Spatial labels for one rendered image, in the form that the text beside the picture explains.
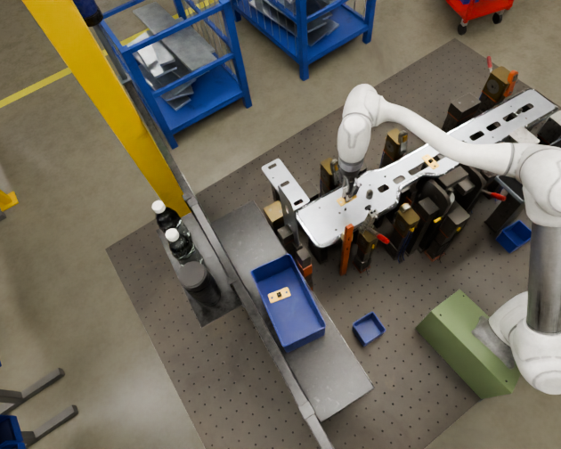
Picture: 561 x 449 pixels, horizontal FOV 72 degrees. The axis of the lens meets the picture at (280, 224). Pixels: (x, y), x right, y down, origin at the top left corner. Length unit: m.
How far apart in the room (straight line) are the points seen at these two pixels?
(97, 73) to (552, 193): 1.27
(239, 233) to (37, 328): 1.89
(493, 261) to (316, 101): 2.10
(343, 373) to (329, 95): 2.62
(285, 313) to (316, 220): 0.44
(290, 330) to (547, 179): 0.94
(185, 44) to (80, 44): 2.26
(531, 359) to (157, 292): 1.57
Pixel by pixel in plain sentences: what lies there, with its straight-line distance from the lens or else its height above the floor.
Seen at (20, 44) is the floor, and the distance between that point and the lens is 5.36.
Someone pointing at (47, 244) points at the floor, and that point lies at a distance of 3.42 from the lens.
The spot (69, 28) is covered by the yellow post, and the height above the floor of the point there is 1.89.
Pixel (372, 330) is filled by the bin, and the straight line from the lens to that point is 1.84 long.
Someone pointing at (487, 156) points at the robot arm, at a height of 1.49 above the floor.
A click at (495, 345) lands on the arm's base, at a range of 1.72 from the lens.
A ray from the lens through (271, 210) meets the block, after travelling 1.65.
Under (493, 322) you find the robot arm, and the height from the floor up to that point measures 0.94.
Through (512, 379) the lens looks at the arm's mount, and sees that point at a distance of 1.70.
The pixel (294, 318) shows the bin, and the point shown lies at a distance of 1.50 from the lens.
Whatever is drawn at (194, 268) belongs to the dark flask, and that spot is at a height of 1.61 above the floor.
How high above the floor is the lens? 2.48
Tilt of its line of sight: 62 degrees down
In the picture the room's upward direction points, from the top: 11 degrees counter-clockwise
